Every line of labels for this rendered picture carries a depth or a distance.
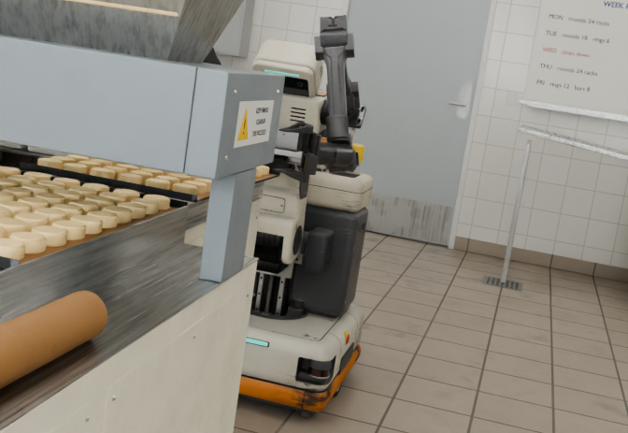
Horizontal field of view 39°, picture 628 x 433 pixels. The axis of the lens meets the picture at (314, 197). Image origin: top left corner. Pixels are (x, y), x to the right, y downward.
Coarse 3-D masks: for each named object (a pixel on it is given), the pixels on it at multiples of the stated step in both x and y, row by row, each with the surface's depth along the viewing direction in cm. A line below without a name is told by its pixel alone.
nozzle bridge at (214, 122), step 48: (0, 48) 137; (48, 48) 135; (0, 96) 138; (48, 96) 136; (96, 96) 135; (144, 96) 133; (192, 96) 131; (240, 96) 137; (48, 144) 137; (96, 144) 135; (144, 144) 134; (192, 144) 132; (240, 144) 141; (240, 192) 146; (240, 240) 152
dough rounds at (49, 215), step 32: (0, 192) 150; (32, 192) 155; (64, 192) 158; (96, 192) 167; (128, 192) 168; (0, 224) 128; (32, 224) 133; (64, 224) 133; (96, 224) 138; (128, 224) 149; (32, 256) 120
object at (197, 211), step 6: (258, 186) 235; (258, 192) 236; (174, 198) 181; (252, 198) 232; (192, 204) 186; (198, 204) 190; (204, 204) 194; (192, 210) 187; (198, 210) 191; (204, 210) 194; (192, 216) 187; (198, 216) 191; (204, 216) 195; (192, 222) 188; (0, 270) 117
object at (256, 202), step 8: (256, 200) 233; (256, 208) 233; (256, 216) 234; (192, 224) 188; (200, 224) 191; (256, 224) 236; (192, 232) 186; (200, 232) 192; (248, 232) 229; (256, 232) 238; (184, 240) 183; (192, 240) 187; (200, 240) 192; (248, 240) 230; (248, 248) 232
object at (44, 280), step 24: (168, 216) 159; (96, 240) 132; (120, 240) 140; (144, 240) 150; (168, 240) 161; (24, 264) 112; (48, 264) 118; (72, 264) 125; (96, 264) 133; (120, 264) 142; (0, 288) 107; (24, 288) 113; (48, 288) 119; (72, 288) 127; (0, 312) 108; (24, 312) 114
